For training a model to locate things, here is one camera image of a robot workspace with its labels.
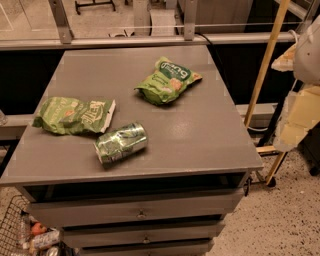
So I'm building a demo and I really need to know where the black rolling stand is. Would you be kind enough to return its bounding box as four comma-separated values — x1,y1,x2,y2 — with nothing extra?
74,0,116,15

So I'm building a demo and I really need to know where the yellow wooden easel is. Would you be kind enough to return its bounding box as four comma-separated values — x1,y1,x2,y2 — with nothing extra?
244,0,290,187

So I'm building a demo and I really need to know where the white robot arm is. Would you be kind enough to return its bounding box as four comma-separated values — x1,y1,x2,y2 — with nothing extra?
271,15,320,152

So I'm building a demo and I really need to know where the green soda can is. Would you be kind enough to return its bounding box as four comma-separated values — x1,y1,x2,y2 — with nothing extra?
94,122,148,164

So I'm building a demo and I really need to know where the green Kettle chip bag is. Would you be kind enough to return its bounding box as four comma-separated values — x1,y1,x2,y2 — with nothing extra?
32,97,116,135

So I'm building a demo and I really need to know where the black cable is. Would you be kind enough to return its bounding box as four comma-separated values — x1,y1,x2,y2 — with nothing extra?
196,32,231,88

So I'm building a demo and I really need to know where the wire basket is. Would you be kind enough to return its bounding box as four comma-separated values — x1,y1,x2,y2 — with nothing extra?
0,195,31,256

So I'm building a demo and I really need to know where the orange fruit in basket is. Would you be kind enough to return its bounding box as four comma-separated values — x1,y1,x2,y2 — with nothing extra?
31,222,47,236

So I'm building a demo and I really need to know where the grey drawer cabinet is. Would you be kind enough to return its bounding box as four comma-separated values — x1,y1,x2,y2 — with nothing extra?
1,46,262,256

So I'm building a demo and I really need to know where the metal railing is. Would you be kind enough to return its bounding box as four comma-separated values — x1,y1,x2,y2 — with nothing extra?
0,0,298,52

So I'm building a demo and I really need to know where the green snack bag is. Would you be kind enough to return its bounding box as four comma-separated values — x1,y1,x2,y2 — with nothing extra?
135,56,202,105

